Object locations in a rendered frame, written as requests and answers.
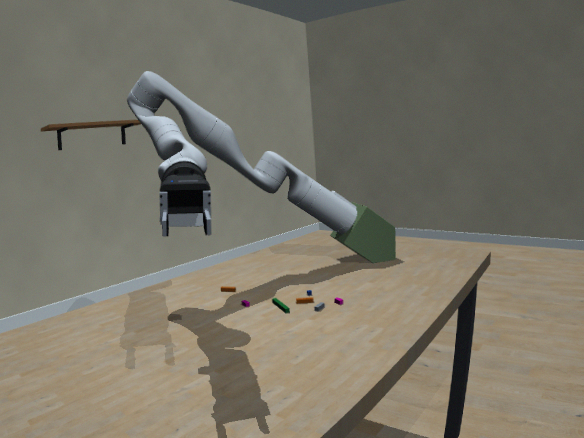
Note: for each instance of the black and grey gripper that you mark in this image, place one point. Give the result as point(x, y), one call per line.
point(185, 197)

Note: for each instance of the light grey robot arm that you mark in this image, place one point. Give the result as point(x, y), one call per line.
point(217, 138)

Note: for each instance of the green rod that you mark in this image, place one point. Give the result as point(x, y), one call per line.
point(282, 306)

